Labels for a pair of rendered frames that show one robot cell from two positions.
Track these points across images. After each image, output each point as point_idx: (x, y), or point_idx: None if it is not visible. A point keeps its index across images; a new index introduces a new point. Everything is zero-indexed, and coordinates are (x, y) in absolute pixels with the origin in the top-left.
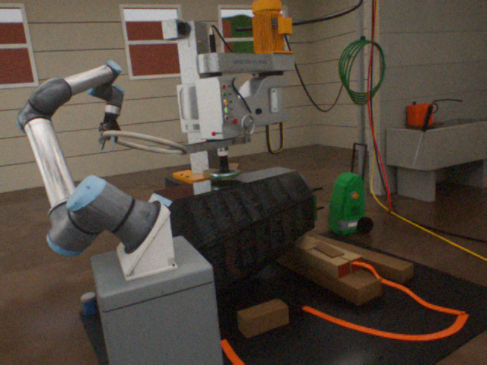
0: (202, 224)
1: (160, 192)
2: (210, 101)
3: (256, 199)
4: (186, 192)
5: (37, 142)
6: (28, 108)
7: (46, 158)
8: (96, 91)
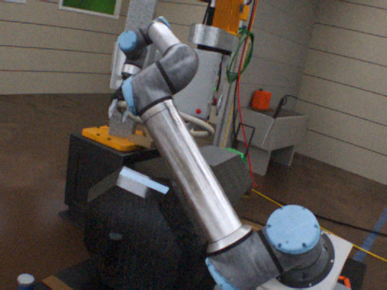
0: None
1: (134, 169)
2: (199, 75)
3: (224, 186)
4: (168, 174)
5: (181, 138)
6: (159, 81)
7: (199, 165)
8: (134, 48)
